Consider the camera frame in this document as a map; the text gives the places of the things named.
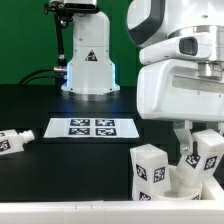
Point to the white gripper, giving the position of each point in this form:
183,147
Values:
183,79

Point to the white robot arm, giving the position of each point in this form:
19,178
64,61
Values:
90,71

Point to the white L-shaped fence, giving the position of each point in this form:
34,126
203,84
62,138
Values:
208,210

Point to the white marker sheet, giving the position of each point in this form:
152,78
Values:
91,128

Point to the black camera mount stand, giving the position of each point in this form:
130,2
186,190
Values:
63,11

